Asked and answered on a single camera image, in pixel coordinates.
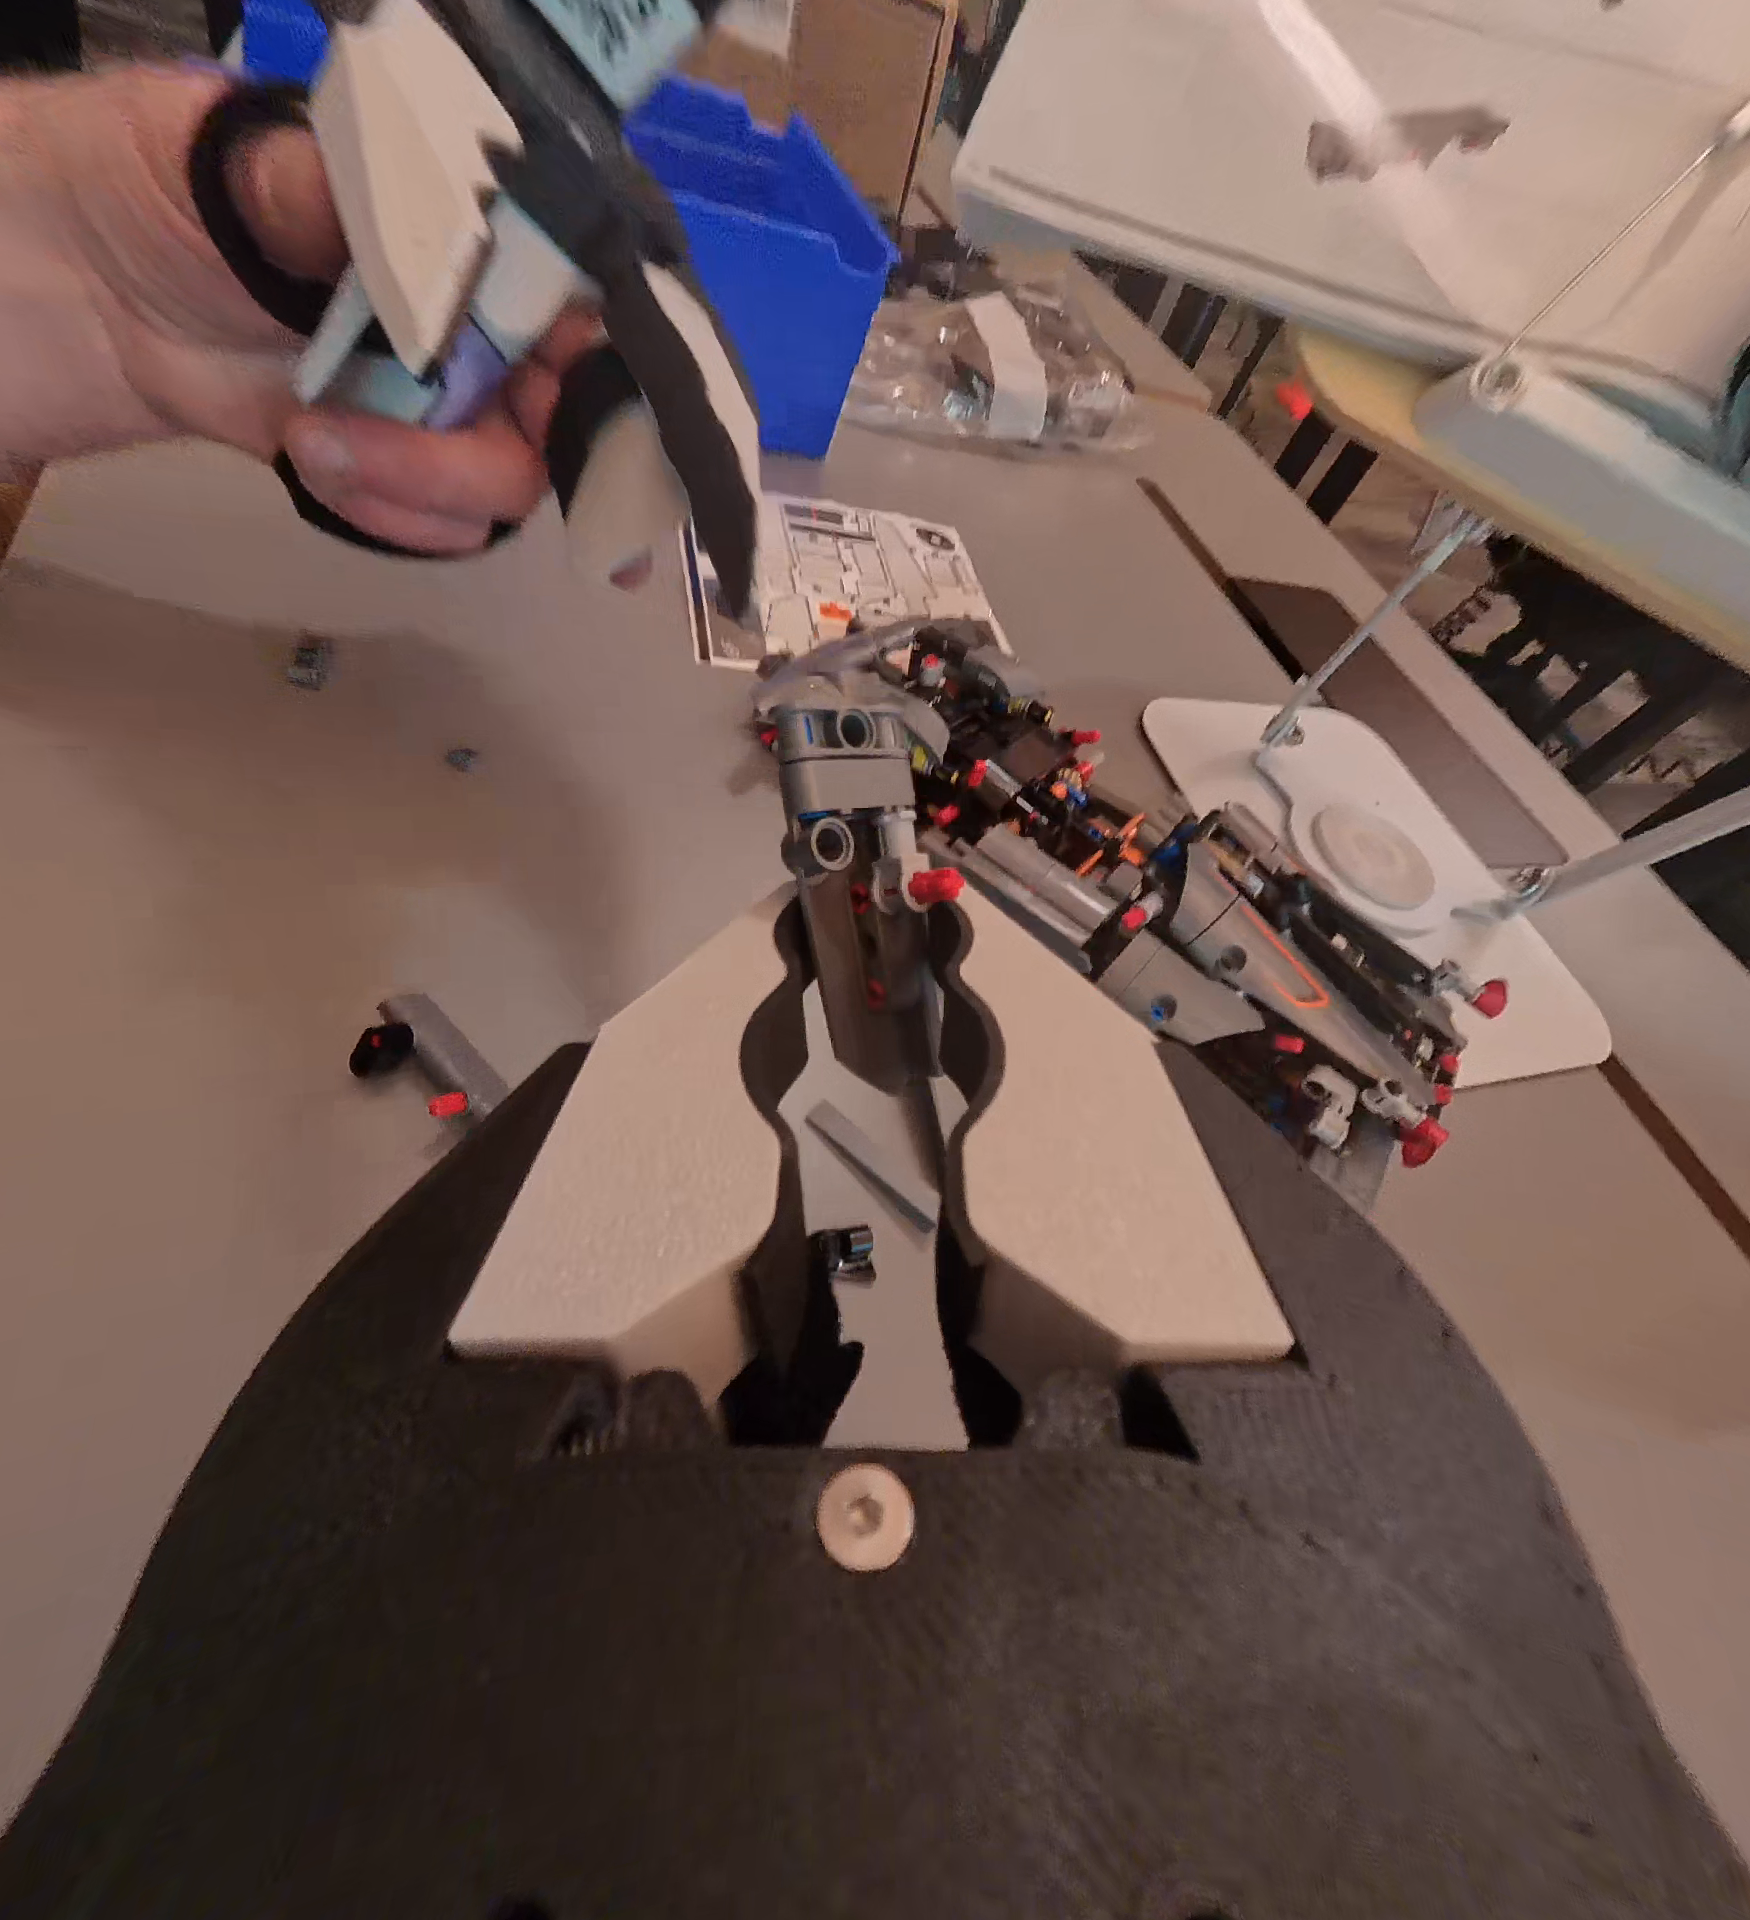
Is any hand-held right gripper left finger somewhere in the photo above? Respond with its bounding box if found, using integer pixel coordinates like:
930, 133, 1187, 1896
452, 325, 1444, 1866
447, 890, 813, 1399

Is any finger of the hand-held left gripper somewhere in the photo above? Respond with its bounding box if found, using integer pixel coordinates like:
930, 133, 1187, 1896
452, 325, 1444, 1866
631, 266, 767, 620
548, 349, 678, 592

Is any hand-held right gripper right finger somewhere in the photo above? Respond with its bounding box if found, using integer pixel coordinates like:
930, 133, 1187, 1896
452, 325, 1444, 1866
940, 904, 1296, 1391

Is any blue bin with square tag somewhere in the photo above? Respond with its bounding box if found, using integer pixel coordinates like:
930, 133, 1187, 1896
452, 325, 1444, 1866
238, 0, 899, 459

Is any toy car model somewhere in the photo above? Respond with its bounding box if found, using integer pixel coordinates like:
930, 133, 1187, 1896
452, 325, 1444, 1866
749, 616, 1511, 1209

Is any person's left hand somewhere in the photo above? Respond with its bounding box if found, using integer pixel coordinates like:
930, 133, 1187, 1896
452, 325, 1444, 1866
0, 60, 623, 557

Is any grey panel with black connector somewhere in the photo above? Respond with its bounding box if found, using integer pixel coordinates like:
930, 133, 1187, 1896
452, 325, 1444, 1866
351, 994, 508, 1119

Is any sticker sheet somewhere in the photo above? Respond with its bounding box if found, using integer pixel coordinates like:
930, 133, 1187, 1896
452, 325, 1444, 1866
684, 495, 1013, 669

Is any clear bag with paper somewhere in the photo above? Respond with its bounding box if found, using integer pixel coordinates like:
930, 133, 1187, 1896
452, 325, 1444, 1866
845, 292, 1148, 451

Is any cardboard box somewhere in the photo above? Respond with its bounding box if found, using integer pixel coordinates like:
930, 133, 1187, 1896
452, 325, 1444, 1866
695, 0, 960, 229

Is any white book stand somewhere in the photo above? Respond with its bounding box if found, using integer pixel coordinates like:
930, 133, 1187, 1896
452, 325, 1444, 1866
1142, 91, 1750, 1089

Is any instruction booklet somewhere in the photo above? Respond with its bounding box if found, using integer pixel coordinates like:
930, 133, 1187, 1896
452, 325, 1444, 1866
949, 0, 1750, 451

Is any tan background table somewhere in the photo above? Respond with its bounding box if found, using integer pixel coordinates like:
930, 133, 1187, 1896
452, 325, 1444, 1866
1287, 331, 1750, 722

